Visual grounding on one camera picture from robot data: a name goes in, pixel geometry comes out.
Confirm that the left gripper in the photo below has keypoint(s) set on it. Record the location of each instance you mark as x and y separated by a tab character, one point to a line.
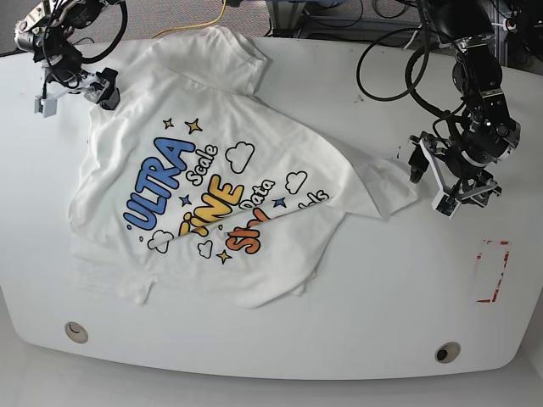
459	167

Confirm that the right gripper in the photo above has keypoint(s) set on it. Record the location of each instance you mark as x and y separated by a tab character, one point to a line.
96	87

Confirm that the white printed t-shirt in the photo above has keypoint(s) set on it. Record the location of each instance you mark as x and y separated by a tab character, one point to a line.
191	182

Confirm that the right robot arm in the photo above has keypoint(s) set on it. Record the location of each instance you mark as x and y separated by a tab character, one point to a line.
45	33

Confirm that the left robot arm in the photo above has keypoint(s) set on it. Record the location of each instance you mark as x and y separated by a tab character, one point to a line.
481	130

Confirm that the red tape rectangle marking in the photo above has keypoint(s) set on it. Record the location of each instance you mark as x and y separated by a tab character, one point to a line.
489	271

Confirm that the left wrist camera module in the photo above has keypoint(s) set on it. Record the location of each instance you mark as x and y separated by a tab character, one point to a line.
445	204

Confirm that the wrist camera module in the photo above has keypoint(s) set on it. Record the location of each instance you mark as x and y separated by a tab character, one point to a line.
445	204
46	107

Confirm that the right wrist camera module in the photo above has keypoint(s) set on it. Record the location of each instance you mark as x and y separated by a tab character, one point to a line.
46	107

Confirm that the right table cable grommet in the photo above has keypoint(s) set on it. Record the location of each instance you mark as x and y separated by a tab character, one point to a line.
447	353

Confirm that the table cable grommet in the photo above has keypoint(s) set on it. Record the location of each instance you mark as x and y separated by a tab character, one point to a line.
447	353
76	332

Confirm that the left table cable grommet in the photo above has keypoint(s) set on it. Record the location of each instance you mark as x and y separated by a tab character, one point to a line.
76	332

